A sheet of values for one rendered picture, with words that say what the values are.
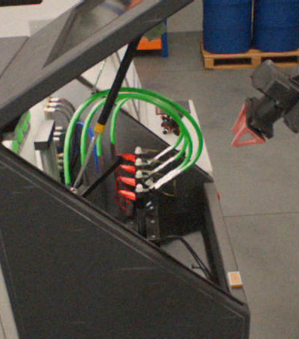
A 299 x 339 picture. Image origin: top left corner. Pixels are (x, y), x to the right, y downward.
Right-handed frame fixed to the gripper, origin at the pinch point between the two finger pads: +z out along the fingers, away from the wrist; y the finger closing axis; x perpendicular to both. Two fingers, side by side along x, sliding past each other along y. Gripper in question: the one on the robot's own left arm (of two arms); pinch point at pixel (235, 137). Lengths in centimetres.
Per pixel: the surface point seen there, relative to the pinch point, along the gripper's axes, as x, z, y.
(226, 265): 24.5, 27.6, 11.1
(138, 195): -2.9, 35.4, -2.3
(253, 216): 129, 112, -128
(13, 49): -53, 35, -25
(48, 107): -34, 47, -26
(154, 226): 8.9, 42.8, -2.6
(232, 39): 149, 155, -442
